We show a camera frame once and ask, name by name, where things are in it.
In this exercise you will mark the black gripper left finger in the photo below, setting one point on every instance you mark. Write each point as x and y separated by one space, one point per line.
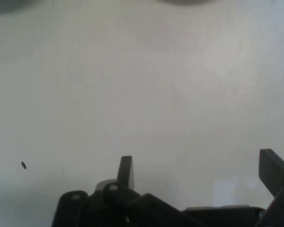
123 198

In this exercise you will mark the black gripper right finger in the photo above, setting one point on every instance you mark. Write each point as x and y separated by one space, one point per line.
279 179

